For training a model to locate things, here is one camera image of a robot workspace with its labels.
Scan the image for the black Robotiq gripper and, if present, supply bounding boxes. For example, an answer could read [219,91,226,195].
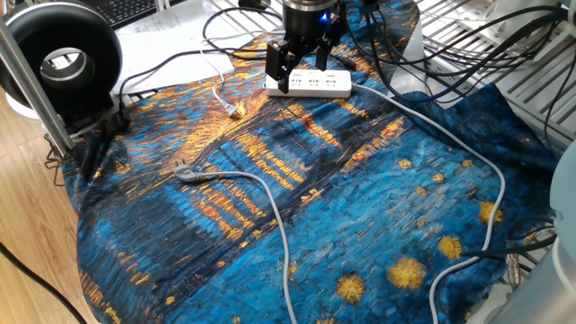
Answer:
[264,6,347,95]

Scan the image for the thin white power cord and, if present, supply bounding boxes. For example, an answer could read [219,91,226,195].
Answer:
[197,29,289,121]

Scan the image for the white power strip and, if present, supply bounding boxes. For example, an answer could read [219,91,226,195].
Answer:
[264,67,353,99]

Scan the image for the white paper sheet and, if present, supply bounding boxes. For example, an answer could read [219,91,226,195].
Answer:
[114,0,217,37]
[110,24,238,96]

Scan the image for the blue starry night tablecloth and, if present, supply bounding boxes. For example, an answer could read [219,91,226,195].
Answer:
[60,0,562,324]

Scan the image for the black computer keyboard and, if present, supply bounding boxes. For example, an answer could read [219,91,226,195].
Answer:
[83,0,158,29]

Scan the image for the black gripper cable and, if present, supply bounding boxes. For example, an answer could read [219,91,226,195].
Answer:
[341,0,576,104]

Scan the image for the white strip cord grey plug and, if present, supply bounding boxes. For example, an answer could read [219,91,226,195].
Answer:
[173,83,506,324]

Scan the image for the black round ring housing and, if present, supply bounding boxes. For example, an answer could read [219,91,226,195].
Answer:
[0,0,123,131]

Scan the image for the aluminium frame post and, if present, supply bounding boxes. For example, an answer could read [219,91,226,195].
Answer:
[0,17,76,157]

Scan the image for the thick black cable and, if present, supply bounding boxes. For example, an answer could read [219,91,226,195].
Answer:
[461,215,559,275]

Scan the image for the black floor cable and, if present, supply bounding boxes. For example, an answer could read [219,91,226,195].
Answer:
[0,241,89,324]

